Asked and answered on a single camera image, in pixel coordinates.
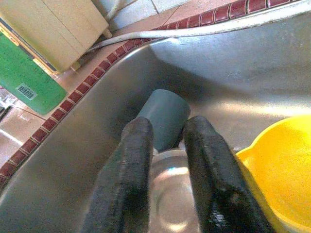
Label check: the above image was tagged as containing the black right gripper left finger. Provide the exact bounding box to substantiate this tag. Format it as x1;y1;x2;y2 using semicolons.
81;116;155;233

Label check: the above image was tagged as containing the small steel sink basin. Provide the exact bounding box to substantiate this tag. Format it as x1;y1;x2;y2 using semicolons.
0;14;311;233

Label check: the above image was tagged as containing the beige water purifier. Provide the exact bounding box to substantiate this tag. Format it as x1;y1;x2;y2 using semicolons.
0;0;110;74

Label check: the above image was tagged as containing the thick white hose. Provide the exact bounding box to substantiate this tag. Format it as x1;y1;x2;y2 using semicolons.
86;8;311;53

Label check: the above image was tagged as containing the steel bowl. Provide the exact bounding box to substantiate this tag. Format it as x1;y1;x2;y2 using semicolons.
149;149;198;227

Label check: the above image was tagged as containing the green dish soap bottle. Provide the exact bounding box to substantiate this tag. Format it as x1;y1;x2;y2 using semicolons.
0;32;69;117

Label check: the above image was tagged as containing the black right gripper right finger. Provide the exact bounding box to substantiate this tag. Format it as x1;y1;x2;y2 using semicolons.
182;116;275;233

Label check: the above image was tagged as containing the blue mug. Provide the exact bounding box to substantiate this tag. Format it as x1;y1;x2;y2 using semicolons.
139;88;192;153

